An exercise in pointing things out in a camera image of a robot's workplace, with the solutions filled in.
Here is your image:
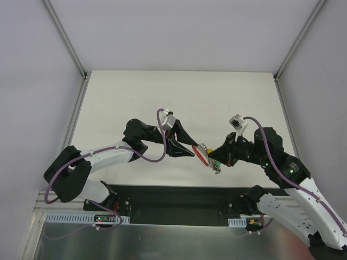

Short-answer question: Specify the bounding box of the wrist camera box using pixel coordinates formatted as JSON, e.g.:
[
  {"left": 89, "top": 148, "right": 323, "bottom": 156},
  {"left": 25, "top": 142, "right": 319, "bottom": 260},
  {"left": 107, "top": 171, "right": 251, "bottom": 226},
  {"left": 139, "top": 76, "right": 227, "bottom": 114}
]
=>
[
  {"left": 160, "top": 109, "right": 176, "bottom": 132},
  {"left": 229, "top": 114, "right": 248, "bottom": 140}
]

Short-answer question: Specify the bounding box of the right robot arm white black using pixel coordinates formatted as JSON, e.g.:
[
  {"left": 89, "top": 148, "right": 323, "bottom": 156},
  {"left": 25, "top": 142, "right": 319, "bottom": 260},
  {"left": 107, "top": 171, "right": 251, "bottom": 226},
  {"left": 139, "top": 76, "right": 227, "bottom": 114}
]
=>
[{"left": 208, "top": 127, "right": 346, "bottom": 259}]

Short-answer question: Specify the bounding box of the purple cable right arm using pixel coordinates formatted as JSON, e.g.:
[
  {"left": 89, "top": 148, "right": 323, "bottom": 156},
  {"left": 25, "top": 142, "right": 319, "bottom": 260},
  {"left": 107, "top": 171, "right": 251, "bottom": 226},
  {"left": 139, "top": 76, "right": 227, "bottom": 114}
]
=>
[{"left": 230, "top": 116, "right": 347, "bottom": 239}]

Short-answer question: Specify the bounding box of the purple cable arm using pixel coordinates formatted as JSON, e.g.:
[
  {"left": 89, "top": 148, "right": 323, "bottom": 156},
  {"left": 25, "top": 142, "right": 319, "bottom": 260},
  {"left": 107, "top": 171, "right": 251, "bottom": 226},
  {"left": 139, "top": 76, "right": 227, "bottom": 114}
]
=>
[
  {"left": 230, "top": 116, "right": 347, "bottom": 239},
  {"left": 43, "top": 108, "right": 174, "bottom": 241}
]

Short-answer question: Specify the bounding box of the white slotted cable duct left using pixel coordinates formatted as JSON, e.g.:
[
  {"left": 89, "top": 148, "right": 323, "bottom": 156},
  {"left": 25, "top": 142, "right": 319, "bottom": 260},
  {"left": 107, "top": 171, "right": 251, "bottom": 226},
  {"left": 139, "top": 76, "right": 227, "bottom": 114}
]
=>
[{"left": 46, "top": 213, "right": 120, "bottom": 225}]

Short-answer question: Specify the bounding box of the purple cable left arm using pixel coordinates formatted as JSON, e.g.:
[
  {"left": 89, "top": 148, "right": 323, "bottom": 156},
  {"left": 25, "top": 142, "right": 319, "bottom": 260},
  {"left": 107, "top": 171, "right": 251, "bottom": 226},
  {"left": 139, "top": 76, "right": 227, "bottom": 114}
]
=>
[{"left": 43, "top": 108, "right": 174, "bottom": 241}]

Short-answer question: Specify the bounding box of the white slotted cable duct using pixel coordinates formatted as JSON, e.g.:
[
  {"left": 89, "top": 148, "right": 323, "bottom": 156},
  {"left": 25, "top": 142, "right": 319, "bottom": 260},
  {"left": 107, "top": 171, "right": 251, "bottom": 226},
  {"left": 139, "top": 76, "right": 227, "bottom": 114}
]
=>
[
  {"left": 46, "top": 213, "right": 120, "bottom": 225},
  {"left": 228, "top": 217, "right": 247, "bottom": 228}
]

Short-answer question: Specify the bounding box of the white slotted cable duct right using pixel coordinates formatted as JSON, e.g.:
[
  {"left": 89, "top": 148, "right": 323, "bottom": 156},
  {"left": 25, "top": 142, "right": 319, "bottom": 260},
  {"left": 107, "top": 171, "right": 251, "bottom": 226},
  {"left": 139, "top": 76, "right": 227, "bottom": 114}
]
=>
[{"left": 228, "top": 217, "right": 247, "bottom": 228}]

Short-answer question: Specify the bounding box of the aluminium frame post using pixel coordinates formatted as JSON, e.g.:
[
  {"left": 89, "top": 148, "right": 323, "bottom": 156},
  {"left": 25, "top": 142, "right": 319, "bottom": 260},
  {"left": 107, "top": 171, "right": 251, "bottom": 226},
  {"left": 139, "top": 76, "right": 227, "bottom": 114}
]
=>
[
  {"left": 274, "top": 0, "right": 328, "bottom": 82},
  {"left": 41, "top": 0, "right": 89, "bottom": 80}
]

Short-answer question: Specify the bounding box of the aluminium frame post left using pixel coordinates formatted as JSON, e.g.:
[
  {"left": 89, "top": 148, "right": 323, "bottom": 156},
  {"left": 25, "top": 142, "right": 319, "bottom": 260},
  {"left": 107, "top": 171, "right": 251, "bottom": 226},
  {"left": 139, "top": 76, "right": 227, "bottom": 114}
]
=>
[{"left": 41, "top": 0, "right": 89, "bottom": 80}]

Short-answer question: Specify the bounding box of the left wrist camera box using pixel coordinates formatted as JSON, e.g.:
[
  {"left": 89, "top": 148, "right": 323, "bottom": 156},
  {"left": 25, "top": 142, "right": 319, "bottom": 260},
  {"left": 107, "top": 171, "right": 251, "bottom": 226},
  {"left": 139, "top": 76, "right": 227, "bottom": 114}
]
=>
[{"left": 160, "top": 109, "right": 176, "bottom": 132}]

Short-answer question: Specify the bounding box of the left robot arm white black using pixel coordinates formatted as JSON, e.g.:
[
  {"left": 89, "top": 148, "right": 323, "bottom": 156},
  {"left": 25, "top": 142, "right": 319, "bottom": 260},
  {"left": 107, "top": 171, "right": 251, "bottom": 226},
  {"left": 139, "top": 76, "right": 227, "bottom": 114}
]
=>
[{"left": 43, "top": 115, "right": 198, "bottom": 213}]

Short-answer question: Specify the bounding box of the aluminium frame post right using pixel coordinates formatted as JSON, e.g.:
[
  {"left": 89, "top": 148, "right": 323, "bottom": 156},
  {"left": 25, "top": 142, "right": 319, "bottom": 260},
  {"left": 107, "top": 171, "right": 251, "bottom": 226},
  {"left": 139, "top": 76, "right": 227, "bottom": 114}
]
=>
[{"left": 274, "top": 0, "right": 328, "bottom": 82}]

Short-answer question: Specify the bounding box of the aluminium side rail left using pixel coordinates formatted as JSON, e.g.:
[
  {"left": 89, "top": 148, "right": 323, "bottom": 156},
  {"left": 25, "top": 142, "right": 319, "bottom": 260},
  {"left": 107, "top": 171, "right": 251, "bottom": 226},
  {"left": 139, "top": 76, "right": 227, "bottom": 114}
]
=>
[{"left": 57, "top": 78, "right": 89, "bottom": 155}]

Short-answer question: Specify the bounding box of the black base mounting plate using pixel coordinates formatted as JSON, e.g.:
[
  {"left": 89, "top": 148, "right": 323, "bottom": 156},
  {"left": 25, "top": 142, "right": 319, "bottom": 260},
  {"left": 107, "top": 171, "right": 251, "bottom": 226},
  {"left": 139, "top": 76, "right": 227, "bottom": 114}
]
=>
[{"left": 81, "top": 184, "right": 296, "bottom": 225}]

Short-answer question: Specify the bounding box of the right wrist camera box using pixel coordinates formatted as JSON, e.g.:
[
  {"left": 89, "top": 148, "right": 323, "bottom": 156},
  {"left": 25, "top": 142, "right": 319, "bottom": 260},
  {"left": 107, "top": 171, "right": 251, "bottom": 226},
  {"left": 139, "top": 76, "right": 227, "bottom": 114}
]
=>
[{"left": 229, "top": 114, "right": 248, "bottom": 140}]

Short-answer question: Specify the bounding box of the steel key holder red handle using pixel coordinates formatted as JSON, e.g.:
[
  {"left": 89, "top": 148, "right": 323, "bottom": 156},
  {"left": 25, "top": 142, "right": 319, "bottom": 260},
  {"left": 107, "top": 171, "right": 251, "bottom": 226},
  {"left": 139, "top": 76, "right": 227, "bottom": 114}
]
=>
[{"left": 192, "top": 143, "right": 221, "bottom": 174}]

